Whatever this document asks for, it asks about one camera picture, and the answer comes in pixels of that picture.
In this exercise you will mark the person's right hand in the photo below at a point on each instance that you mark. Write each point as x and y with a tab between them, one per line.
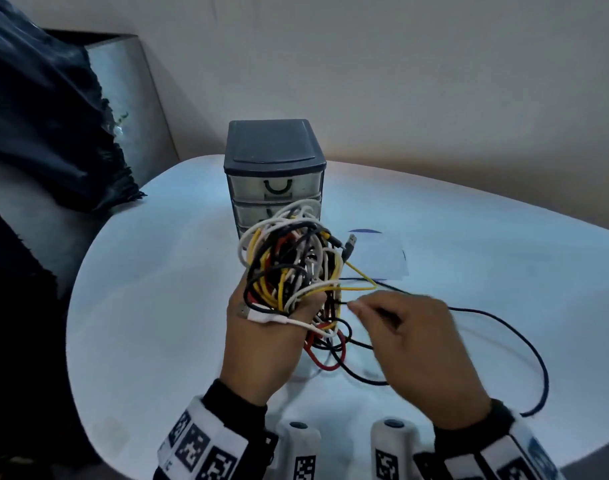
429	364

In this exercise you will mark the person's left hand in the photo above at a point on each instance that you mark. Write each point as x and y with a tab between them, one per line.
257	349

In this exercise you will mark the person's left thumb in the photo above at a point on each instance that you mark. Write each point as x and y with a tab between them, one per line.
310	307

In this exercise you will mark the person's right thumb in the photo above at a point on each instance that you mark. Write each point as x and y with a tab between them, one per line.
379	327

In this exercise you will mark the person's right forearm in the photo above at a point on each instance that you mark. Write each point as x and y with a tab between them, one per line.
484	429

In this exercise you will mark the person's left forearm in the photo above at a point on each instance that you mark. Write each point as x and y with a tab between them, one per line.
234	407

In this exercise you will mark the white paper sheet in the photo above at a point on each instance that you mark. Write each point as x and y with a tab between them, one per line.
379	254

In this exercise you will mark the dark grey mini drawer cabinet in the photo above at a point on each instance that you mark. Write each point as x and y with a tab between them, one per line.
272	144

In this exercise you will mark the white marker wrist band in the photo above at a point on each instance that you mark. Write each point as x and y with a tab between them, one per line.
199	444
504	457

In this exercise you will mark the grey padded chair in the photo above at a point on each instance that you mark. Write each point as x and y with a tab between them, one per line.
129	104

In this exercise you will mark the black fabric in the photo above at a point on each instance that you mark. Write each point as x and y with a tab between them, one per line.
19	344

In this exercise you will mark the dark blue crumpled cloth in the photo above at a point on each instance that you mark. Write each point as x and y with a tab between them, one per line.
39	114

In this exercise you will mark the white wrist camera cylinder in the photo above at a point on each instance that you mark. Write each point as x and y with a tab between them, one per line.
300	447
392	444

